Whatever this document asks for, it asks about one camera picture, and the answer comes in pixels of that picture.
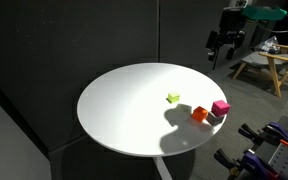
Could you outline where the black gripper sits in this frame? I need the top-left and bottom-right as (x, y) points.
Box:
(205, 6), (249, 63)

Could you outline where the pink toy block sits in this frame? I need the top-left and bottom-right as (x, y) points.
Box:
(210, 99), (232, 118)

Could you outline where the grey toy block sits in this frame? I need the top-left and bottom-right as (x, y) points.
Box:
(206, 111), (226, 127)

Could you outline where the yellow-green toy block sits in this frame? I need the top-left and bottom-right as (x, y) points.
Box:
(166, 91), (181, 105)

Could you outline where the orange toy block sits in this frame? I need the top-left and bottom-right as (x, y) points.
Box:
(191, 105), (210, 123)

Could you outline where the clear plastic bag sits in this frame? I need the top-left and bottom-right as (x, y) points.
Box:
(254, 35), (281, 55)

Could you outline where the wooden chair grey cushion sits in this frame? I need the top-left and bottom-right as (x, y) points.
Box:
(231, 42), (288, 99)

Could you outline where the black platform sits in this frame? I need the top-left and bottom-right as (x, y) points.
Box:
(257, 114), (288, 180)

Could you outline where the purple black spring clamp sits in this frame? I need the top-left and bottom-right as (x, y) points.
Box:
(237, 120), (288, 150)
(213, 147), (281, 180)

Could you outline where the white table base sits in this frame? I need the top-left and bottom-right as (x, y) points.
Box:
(151, 155), (174, 180)

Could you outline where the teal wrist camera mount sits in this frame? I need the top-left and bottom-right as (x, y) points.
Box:
(241, 4), (288, 22)

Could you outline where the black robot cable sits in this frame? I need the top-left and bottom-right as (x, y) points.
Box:
(259, 12), (288, 35)

